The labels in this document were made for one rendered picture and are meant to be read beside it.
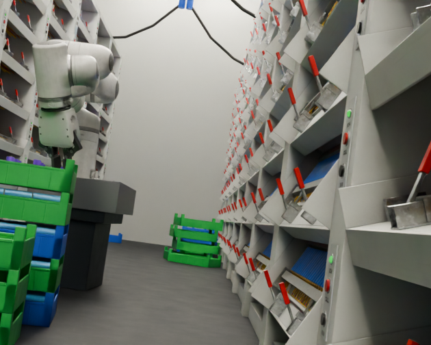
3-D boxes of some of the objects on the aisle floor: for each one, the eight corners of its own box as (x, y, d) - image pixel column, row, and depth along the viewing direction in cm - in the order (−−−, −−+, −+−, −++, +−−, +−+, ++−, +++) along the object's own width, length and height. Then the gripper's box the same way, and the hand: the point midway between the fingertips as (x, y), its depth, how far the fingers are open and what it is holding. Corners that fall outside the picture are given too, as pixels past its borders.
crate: (55, 313, 174) (60, 283, 175) (48, 327, 154) (54, 293, 155) (-62, 300, 169) (-57, 269, 170) (-85, 313, 149) (-79, 278, 150)
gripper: (20, 104, 166) (28, 172, 172) (74, 108, 160) (81, 179, 166) (37, 98, 173) (45, 163, 179) (90, 102, 167) (96, 170, 173)
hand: (61, 163), depth 172 cm, fingers open, 3 cm apart
